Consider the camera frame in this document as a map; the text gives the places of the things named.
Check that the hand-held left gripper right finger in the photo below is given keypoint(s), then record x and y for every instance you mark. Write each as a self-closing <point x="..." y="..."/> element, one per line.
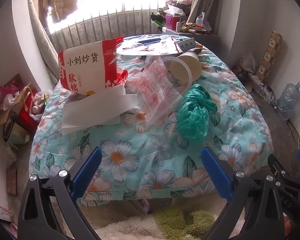
<point x="215" y="175"/>

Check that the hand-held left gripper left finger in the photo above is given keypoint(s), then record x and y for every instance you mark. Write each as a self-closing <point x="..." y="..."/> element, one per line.
<point x="88" y="172"/>

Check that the red white snack bag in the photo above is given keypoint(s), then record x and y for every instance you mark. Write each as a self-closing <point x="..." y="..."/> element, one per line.
<point x="90" y="65"/>

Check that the light blue cardboard box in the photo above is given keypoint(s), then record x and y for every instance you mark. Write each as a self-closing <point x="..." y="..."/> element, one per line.
<point x="187" y="43"/>

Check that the blue water jug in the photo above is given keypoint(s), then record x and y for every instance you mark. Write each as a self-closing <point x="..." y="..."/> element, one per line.
<point x="288" y="100"/>

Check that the white paper tissue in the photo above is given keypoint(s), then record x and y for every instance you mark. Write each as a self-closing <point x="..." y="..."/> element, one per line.
<point x="90" y="112"/>

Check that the floral blanket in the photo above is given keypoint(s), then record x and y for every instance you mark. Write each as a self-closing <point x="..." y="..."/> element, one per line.
<point x="150" y="155"/>

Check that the green plastic bag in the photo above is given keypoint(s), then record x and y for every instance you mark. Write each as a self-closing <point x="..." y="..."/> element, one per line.
<point x="192" y="115"/>

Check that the white green shaggy rug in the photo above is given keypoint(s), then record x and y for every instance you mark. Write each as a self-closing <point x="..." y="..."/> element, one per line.
<point x="165" y="222"/>

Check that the brown brick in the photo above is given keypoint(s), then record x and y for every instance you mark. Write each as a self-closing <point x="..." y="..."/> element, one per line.
<point x="11" y="181"/>

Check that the green box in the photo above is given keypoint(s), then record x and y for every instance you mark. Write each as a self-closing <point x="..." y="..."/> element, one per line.
<point x="20" y="136"/>

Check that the large red bag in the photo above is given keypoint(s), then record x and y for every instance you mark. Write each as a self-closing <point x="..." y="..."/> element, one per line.
<point x="27" y="116"/>

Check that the white plastic bag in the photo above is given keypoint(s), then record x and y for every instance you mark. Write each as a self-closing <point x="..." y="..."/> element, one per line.
<point x="40" y="102"/>
<point x="247" y="62"/>
<point x="175" y="10"/>

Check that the white power strip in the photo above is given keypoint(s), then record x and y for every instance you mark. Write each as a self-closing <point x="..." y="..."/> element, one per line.
<point x="257" y="81"/>

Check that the metal pot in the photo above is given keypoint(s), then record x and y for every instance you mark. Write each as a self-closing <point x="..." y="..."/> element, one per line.
<point x="8" y="130"/>

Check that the small red plastic bag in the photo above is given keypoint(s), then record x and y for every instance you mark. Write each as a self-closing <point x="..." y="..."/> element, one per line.
<point x="122" y="76"/>

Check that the clear red-printed plastic bag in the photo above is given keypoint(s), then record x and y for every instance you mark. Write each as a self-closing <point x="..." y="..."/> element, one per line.
<point x="155" y="87"/>

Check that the tall printed cardboard box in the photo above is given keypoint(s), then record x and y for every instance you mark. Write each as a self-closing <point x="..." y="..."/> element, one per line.
<point x="270" y="55"/>

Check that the white plastic lid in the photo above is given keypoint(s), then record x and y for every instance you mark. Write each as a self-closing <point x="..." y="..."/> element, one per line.
<point x="178" y="72"/>

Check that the beige paper cup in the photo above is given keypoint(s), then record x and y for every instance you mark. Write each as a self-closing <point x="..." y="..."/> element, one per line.
<point x="193" y="62"/>

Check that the pink plastic bag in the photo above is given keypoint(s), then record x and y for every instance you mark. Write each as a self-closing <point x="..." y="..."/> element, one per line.
<point x="8" y="90"/>

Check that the grey cabinet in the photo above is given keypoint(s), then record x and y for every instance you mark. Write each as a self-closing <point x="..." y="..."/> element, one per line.
<point x="202" y="37"/>

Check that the pale curtain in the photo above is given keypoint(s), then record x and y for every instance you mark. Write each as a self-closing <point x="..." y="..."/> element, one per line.
<point x="38" y="35"/>

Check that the metal balcony railing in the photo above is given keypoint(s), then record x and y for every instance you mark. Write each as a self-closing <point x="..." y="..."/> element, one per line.
<point x="110" y="27"/>

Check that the pile of snack wrappers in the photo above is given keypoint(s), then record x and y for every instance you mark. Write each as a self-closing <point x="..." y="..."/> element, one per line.
<point x="192" y="28"/>

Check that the red thermos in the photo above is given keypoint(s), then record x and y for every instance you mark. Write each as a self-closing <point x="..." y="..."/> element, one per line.
<point x="175" y="20"/>

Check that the pink cup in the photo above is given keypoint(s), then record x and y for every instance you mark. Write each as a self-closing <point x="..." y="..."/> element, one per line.
<point x="169" y="20"/>

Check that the black green clamp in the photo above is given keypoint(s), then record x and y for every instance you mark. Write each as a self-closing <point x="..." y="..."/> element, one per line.
<point x="156" y="21"/>

